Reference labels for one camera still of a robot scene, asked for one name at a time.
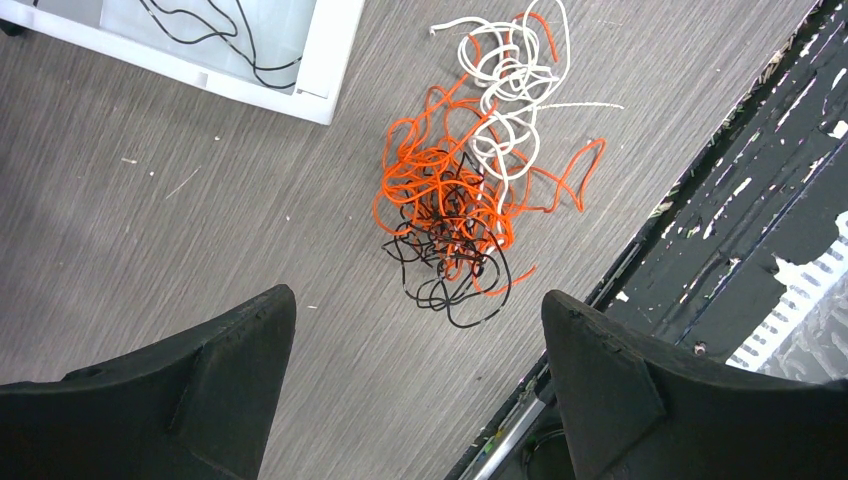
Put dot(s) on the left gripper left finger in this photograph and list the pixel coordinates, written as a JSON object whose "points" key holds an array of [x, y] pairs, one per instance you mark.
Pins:
{"points": [[196, 405]]}

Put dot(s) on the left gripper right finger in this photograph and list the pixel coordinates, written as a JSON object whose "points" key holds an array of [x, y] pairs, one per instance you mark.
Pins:
{"points": [[634, 407]]}

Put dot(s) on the grey plastic bin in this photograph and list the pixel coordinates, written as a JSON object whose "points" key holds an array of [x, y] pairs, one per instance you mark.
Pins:
{"points": [[284, 56]]}

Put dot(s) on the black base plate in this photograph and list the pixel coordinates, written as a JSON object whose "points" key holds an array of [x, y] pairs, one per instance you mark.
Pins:
{"points": [[747, 267]]}

